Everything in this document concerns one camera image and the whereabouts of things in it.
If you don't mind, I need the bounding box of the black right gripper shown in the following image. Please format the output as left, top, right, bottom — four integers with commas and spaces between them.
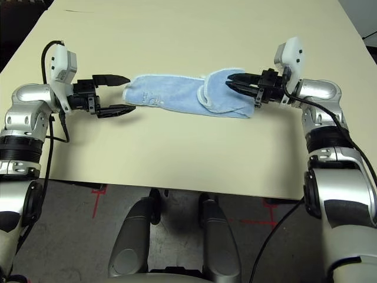
224, 68, 291, 108

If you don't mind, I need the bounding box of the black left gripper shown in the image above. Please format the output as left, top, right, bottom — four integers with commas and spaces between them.
67, 74, 137, 119

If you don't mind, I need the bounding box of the light blue towel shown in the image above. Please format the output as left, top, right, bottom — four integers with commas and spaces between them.
122, 67, 257, 119

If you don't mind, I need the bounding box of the black foam floor mat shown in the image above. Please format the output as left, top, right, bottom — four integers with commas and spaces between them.
0, 0, 49, 71

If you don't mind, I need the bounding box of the grey robot left leg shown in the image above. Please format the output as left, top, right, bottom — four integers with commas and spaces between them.
108, 188, 162, 279

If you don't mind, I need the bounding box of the grey robot leg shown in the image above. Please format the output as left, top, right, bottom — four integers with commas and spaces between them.
108, 188, 162, 279
199, 193, 241, 283

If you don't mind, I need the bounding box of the grey robot right leg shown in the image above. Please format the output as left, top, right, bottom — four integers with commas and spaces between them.
199, 193, 241, 283

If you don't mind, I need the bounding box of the grey robot waist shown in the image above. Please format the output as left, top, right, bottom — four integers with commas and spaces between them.
107, 271, 213, 283

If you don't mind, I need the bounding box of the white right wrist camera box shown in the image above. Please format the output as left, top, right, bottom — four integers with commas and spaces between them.
273, 37, 306, 103

